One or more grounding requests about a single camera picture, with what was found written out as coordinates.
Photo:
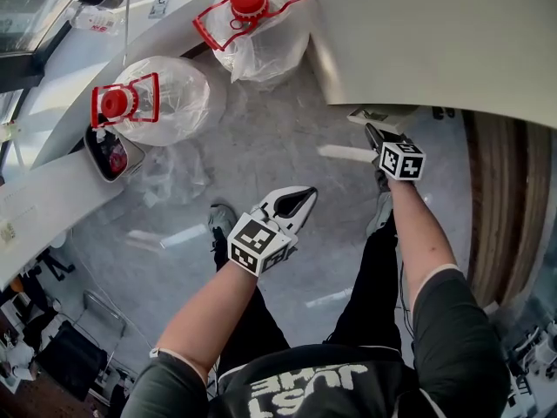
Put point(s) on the person's right forearm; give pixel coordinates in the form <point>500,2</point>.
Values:
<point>418,233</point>

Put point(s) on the white device dark screen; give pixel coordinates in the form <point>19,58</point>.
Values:
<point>109,157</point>

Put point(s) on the clear water jug red cap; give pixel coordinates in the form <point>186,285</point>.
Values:
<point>174,98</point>
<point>261,37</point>

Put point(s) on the grey locker door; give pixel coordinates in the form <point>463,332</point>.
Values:
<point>393,124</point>

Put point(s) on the grey metal locker cabinet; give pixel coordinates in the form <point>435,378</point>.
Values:
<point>435,37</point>

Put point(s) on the black framed window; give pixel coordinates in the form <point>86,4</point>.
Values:
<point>22,15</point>

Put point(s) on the person's dark printed t-shirt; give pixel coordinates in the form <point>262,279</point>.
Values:
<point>457,342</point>

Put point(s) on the person's shoe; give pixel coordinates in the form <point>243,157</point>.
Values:
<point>222,222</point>
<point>382,211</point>

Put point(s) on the white window ledge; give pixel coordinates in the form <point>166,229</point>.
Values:
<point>56,198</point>

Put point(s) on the small paper card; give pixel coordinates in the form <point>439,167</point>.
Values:
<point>162,2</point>

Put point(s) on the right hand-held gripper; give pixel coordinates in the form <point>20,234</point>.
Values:
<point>402,161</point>

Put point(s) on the clear plastic bottle red label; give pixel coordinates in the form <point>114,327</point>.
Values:
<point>93,21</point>

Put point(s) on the person's left forearm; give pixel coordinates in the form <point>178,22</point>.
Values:
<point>209,316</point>

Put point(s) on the wooden step platform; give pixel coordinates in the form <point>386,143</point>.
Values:
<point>505,190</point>

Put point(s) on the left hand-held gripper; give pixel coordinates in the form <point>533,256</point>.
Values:
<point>257,242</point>

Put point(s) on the crumpled clear plastic wrap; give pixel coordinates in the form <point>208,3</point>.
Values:
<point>174,177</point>

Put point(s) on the person's left shoe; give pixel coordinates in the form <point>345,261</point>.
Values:
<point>222,222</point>

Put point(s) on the person's left leg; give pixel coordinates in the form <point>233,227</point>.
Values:
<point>265,320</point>

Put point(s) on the black tripod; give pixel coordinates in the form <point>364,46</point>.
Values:
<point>52,266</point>

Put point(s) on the person's right leg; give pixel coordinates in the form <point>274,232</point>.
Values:
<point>374,285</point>

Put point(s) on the person's right shoe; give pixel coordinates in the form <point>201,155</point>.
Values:
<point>382,211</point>

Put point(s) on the person's leg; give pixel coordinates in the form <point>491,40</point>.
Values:
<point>265,320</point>
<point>374,285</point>

